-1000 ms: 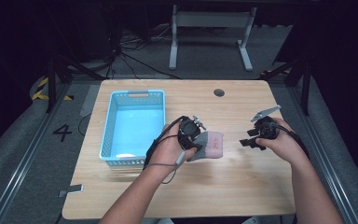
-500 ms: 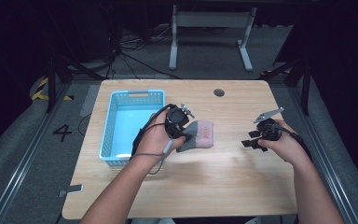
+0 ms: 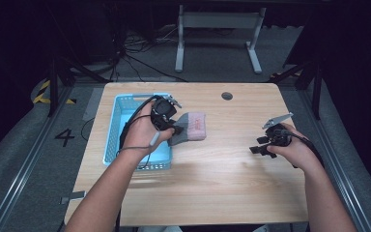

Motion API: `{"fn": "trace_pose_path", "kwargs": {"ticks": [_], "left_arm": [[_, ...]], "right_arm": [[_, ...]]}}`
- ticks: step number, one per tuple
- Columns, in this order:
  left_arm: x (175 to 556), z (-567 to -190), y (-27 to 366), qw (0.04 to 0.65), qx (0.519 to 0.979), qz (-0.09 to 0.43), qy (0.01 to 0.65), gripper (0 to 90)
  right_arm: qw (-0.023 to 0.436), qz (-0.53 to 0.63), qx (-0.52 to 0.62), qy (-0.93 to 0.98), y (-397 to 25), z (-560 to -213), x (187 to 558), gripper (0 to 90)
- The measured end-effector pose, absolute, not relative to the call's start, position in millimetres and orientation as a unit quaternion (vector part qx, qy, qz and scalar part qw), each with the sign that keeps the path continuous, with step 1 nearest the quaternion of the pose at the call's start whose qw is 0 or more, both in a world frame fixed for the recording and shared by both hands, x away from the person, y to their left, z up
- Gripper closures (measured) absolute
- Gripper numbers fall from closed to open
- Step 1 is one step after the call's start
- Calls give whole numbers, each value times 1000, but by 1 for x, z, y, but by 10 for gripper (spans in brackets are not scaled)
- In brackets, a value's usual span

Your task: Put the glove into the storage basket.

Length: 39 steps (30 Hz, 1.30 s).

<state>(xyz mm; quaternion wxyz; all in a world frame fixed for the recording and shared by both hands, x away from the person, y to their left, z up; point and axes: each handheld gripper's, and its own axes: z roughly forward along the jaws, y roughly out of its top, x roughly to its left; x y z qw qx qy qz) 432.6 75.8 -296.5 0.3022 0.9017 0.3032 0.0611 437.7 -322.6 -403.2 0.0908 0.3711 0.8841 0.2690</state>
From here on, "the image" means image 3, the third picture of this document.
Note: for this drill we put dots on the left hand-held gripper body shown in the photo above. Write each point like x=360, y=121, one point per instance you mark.
x=162, y=112

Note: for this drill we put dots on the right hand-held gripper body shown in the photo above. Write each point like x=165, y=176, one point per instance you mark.
x=278, y=137

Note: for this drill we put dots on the grey pink glove red label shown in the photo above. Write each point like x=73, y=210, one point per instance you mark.
x=195, y=125

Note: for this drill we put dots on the light blue plastic basket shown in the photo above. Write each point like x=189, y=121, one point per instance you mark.
x=122, y=111

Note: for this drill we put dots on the person's right hand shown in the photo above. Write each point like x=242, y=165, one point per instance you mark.
x=298, y=151

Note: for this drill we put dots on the person's left hand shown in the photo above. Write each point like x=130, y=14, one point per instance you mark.
x=140, y=135

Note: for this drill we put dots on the grey table grommet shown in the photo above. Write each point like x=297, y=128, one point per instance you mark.
x=227, y=96

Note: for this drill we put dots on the black metal stand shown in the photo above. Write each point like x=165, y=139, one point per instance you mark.
x=54, y=87
x=317, y=87

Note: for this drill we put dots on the grey floor tape patch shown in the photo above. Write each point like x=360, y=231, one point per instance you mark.
x=93, y=103

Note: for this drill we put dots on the yellow black hazard tape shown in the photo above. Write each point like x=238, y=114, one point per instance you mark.
x=42, y=92

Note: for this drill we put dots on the white metal desk frame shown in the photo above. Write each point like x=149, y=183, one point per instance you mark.
x=219, y=20

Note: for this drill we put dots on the small metal table bracket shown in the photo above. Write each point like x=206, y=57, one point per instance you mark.
x=75, y=195

